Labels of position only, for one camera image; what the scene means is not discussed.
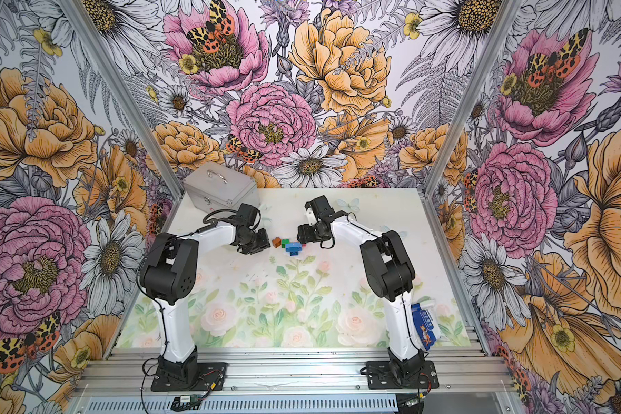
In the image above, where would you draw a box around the light blue lego brick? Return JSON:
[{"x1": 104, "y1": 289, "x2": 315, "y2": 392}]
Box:
[{"x1": 285, "y1": 243, "x2": 303, "y2": 256}]

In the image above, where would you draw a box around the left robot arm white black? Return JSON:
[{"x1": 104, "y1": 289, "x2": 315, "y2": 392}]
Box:
[{"x1": 139, "y1": 204, "x2": 270, "y2": 392}]

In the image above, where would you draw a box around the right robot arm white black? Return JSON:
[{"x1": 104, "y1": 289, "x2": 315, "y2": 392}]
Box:
[{"x1": 297, "y1": 196, "x2": 426, "y2": 387}]

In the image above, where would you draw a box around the blue card packet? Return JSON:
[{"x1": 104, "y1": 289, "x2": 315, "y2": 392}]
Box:
[{"x1": 412, "y1": 303, "x2": 442, "y2": 351}]

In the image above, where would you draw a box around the small green circuit board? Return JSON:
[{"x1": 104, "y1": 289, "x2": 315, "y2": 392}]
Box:
[{"x1": 170, "y1": 394, "x2": 203, "y2": 412}]

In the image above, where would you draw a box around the silver metal box with handle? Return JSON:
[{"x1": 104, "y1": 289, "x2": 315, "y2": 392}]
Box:
[{"x1": 182, "y1": 162, "x2": 260, "y2": 213}]

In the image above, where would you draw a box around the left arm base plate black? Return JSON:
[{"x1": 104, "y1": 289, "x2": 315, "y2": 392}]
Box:
[{"x1": 150, "y1": 361, "x2": 228, "y2": 393}]

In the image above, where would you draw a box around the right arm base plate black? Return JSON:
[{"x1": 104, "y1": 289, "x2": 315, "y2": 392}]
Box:
[{"x1": 360, "y1": 361, "x2": 440, "y2": 392}]

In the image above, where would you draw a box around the aluminium rail frame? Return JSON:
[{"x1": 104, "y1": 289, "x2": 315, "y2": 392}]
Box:
[{"x1": 73, "y1": 348, "x2": 513, "y2": 397}]

